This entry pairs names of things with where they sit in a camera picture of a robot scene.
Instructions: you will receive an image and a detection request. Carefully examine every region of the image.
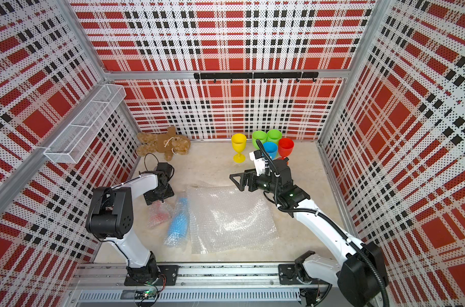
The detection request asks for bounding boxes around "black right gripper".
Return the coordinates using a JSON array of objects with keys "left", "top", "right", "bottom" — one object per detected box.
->
[{"left": 231, "top": 169, "right": 280, "bottom": 196}]

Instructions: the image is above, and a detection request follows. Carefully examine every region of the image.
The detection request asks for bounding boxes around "pink glass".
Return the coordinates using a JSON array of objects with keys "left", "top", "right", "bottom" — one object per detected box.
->
[{"left": 148, "top": 201, "right": 174, "bottom": 228}]

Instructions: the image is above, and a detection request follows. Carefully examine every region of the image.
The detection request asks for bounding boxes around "yellow glass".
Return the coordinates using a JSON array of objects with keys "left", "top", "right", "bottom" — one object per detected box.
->
[{"left": 231, "top": 134, "right": 247, "bottom": 163}]

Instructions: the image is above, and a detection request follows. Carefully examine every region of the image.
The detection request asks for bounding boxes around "light blue glass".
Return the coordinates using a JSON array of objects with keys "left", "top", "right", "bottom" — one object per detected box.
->
[{"left": 263, "top": 141, "right": 278, "bottom": 160}]

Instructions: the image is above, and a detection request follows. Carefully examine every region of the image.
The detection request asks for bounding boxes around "green wine glass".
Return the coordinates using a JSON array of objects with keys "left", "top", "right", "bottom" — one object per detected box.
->
[
  {"left": 252, "top": 130, "right": 268, "bottom": 150},
  {"left": 267, "top": 129, "right": 282, "bottom": 145}
]

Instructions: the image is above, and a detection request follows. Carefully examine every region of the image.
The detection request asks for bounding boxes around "bubble wrap sheet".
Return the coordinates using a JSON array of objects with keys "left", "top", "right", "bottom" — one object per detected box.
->
[{"left": 186, "top": 186, "right": 278, "bottom": 254}]

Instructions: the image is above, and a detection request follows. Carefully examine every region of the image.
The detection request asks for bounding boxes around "red glass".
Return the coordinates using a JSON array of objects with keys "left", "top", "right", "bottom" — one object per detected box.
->
[{"left": 278, "top": 138, "right": 295, "bottom": 159}]

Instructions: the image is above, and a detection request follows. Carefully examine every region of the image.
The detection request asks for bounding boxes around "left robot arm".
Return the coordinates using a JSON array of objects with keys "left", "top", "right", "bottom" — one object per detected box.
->
[{"left": 85, "top": 162, "right": 179, "bottom": 286}]

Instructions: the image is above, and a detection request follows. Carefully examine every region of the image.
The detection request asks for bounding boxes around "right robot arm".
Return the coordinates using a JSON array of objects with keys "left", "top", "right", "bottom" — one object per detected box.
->
[{"left": 229, "top": 141, "right": 391, "bottom": 306}]

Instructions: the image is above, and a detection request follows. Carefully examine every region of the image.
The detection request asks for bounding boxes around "blue glass in bubble wrap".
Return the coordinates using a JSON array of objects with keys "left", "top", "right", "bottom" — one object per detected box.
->
[{"left": 164, "top": 196, "right": 190, "bottom": 248}]

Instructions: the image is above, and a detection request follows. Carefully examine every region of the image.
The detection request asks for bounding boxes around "brown teddy bear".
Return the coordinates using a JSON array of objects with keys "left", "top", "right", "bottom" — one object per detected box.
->
[{"left": 136, "top": 126, "right": 191, "bottom": 161}]

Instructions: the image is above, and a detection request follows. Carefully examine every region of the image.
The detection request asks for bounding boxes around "green circuit board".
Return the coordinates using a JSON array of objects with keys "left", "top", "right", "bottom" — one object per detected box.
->
[{"left": 134, "top": 289, "right": 159, "bottom": 303}]

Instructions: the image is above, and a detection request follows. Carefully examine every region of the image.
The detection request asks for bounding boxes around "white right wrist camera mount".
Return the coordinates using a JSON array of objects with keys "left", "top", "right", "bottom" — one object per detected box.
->
[{"left": 249, "top": 150, "right": 271, "bottom": 177}]

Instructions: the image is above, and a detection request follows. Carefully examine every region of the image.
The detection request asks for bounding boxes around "white wire mesh basket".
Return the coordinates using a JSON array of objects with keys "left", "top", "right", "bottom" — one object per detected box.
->
[{"left": 44, "top": 84, "right": 126, "bottom": 164}]

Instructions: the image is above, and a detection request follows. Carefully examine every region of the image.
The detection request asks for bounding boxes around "black hook rail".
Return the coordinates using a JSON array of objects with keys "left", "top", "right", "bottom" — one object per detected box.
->
[{"left": 193, "top": 72, "right": 319, "bottom": 82}]

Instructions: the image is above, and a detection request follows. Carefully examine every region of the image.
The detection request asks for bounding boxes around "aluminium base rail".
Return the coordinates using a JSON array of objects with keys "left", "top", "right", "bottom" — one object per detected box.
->
[{"left": 69, "top": 261, "right": 387, "bottom": 304}]

